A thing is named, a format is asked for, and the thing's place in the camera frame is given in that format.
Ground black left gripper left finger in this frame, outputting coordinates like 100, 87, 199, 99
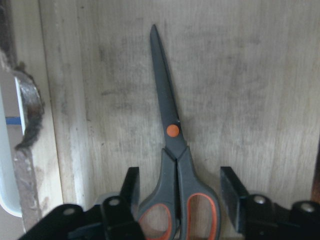
120, 167, 140, 220

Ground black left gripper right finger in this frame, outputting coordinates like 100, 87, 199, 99
220, 166, 249, 234

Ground black orange scissors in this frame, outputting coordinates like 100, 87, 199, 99
138, 25, 221, 240

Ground white drawer handle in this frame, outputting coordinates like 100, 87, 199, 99
0, 71, 26, 218

